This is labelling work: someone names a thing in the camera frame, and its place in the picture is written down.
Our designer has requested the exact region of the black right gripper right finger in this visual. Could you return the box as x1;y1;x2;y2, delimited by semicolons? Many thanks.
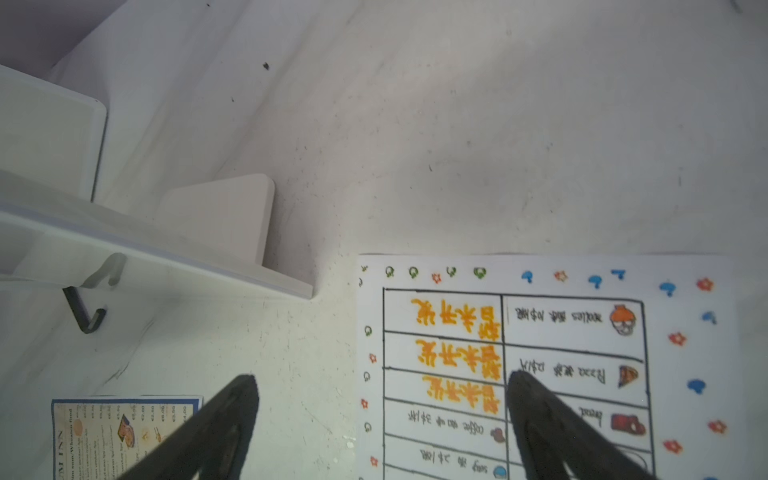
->
505;371;653;479

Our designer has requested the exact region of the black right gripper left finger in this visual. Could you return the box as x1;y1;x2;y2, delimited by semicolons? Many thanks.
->
121;374;259;480

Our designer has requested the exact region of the dotted table price menu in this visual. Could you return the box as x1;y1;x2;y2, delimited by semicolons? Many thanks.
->
356;254;751;479

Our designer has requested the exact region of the large white board front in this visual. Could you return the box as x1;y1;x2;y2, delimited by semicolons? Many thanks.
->
1;171;313;300

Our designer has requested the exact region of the large white board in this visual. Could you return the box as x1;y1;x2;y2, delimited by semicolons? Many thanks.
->
1;66;108;201
1;171;313;300

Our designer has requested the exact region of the large dim sum menu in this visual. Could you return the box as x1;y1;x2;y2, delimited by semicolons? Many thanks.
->
51;395;204;479

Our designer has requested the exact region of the black allen key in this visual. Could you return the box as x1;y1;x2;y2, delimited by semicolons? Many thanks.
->
63;286;107;335

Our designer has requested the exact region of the large white board rear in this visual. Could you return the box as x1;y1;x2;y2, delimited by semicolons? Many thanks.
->
1;66;108;201

